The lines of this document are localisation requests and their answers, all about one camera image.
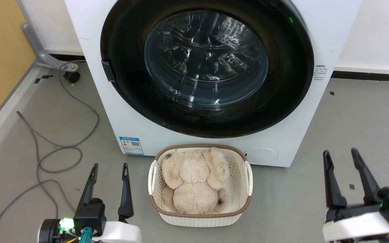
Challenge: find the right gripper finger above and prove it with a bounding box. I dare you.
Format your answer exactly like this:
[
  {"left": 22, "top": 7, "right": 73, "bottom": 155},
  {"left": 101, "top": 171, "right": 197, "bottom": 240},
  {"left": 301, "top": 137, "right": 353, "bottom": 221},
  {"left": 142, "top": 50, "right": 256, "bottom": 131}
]
[
  {"left": 323, "top": 151, "right": 347, "bottom": 209},
  {"left": 351, "top": 148, "right": 381, "bottom": 205}
]

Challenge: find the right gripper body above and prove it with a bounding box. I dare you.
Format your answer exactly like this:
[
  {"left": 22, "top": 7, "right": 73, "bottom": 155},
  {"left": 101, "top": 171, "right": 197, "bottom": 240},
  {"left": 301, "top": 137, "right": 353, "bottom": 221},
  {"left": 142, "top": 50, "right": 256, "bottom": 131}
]
[{"left": 323, "top": 202, "right": 389, "bottom": 242}]

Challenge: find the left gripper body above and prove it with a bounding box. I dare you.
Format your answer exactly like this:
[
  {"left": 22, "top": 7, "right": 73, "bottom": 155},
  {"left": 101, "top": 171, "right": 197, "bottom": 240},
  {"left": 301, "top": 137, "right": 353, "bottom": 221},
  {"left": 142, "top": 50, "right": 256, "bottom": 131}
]
[{"left": 93, "top": 221, "right": 141, "bottom": 243}]

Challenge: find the white text warning sticker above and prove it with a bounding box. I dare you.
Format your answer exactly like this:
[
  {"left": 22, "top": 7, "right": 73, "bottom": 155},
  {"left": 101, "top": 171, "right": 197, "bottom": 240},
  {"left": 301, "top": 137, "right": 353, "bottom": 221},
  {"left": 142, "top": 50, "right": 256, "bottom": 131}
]
[{"left": 313, "top": 65, "right": 328, "bottom": 81}]

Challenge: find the round black glass washer door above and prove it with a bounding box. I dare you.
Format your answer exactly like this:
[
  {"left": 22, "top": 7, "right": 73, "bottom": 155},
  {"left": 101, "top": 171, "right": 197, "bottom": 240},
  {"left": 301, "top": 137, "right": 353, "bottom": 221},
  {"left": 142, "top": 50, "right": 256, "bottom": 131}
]
[{"left": 100, "top": 0, "right": 315, "bottom": 139}]

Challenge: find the round white filter cover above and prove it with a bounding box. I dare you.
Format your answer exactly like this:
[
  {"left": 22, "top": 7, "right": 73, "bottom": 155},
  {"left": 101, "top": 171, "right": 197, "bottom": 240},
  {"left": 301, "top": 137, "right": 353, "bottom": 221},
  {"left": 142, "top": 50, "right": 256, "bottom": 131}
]
[{"left": 244, "top": 147, "right": 278, "bottom": 166}]

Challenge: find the grey metal frame leg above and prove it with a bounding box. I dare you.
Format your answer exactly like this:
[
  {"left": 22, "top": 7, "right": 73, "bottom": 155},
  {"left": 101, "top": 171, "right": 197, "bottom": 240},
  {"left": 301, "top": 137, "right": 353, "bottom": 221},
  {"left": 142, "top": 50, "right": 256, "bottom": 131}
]
[{"left": 22, "top": 23, "right": 80, "bottom": 71}]

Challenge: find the blue energy label sticker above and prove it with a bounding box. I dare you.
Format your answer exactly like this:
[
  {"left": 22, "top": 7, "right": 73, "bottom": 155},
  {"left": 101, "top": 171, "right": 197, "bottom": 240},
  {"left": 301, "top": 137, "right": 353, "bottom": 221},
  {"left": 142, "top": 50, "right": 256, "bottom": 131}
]
[{"left": 119, "top": 136, "right": 144, "bottom": 155}]

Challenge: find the black door latch handle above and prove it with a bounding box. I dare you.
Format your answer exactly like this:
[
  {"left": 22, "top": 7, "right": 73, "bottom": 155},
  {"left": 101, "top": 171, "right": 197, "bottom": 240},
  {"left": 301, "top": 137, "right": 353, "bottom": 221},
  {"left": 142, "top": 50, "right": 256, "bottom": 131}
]
[{"left": 101, "top": 60, "right": 116, "bottom": 82}]

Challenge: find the beige plush toy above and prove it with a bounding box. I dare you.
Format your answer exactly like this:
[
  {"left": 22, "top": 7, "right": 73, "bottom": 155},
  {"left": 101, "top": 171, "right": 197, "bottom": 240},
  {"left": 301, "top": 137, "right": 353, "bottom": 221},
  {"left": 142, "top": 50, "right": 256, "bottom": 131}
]
[{"left": 161, "top": 147, "right": 230, "bottom": 215}]

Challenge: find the grey floor cable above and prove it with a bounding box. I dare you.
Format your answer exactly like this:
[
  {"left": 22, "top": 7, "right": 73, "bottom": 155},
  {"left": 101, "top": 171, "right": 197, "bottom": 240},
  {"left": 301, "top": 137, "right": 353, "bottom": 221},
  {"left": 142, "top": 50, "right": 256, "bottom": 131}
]
[{"left": 0, "top": 60, "right": 100, "bottom": 243}]

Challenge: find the white brown-rimmed laundry basket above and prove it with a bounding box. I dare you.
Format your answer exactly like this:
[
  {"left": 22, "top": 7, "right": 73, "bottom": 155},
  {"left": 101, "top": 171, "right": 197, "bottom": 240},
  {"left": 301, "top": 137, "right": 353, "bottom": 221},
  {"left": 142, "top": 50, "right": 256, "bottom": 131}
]
[{"left": 148, "top": 144, "right": 253, "bottom": 227}]

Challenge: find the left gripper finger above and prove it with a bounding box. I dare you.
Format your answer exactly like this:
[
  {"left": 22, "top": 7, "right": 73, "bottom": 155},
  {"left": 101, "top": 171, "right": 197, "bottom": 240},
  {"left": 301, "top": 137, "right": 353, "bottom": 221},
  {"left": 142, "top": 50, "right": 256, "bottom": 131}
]
[
  {"left": 82, "top": 163, "right": 99, "bottom": 206},
  {"left": 118, "top": 163, "right": 134, "bottom": 223}
]

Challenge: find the white front-load washing machine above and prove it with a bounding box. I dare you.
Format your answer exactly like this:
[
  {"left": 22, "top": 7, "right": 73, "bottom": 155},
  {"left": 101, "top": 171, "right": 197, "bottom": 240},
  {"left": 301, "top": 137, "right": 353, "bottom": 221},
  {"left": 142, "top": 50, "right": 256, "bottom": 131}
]
[{"left": 64, "top": 0, "right": 363, "bottom": 168}]

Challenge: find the black caster wheel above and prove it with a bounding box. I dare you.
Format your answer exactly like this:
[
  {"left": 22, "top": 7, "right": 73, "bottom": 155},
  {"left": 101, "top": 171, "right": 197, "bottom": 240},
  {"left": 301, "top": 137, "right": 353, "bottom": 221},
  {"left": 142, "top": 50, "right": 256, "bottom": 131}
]
[{"left": 63, "top": 63, "right": 81, "bottom": 83}]

